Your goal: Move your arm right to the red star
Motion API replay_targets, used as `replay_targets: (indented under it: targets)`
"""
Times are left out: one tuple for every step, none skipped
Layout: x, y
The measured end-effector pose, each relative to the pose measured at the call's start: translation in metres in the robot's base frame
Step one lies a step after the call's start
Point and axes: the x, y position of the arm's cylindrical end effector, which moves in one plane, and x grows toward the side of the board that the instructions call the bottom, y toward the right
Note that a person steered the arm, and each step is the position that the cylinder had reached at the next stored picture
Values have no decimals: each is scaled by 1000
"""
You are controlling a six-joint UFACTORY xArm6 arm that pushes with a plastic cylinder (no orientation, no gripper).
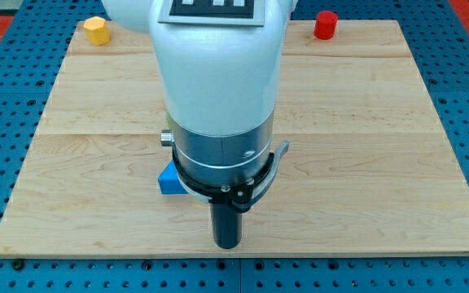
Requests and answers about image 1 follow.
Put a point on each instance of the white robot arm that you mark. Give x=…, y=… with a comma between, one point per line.
x=220, y=63

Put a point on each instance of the blue cube block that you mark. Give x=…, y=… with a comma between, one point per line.
x=168, y=181

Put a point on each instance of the black cylindrical end effector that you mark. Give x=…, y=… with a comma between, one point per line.
x=227, y=225

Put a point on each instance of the fiducial marker tag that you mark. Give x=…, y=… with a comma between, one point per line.
x=213, y=12

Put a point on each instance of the wooden board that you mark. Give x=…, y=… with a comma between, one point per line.
x=369, y=171

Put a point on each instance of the red cylinder block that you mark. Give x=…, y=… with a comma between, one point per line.
x=325, y=25

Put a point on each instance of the yellow hexagonal block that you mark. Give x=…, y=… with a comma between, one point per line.
x=97, y=31

